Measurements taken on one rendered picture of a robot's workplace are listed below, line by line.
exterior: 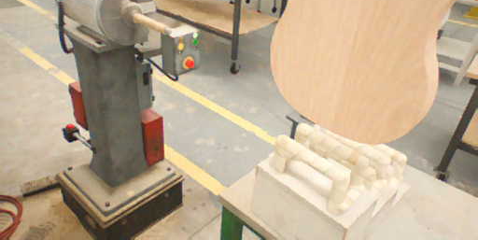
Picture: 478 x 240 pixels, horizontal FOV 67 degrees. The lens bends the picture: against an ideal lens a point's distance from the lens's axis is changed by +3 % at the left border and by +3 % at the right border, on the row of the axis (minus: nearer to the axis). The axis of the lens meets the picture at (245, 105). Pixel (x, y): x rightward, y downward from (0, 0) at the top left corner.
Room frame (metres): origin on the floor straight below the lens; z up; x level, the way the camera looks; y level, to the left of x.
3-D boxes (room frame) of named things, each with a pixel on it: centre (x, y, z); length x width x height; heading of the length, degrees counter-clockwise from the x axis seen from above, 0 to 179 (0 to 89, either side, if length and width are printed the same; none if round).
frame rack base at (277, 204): (0.68, -0.19, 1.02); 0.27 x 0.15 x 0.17; 49
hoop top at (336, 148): (0.70, -0.21, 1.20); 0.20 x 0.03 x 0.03; 48
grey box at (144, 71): (1.65, 0.58, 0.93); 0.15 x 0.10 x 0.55; 51
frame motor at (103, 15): (1.50, 0.62, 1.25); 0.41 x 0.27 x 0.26; 51
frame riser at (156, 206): (1.53, 0.68, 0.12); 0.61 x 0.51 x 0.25; 141
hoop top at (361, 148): (0.82, -0.32, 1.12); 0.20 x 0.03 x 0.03; 48
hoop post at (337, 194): (0.59, -0.22, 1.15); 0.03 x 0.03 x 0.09
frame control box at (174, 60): (1.63, 0.41, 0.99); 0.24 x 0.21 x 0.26; 51
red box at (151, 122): (1.66, 0.58, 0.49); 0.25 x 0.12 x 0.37; 51
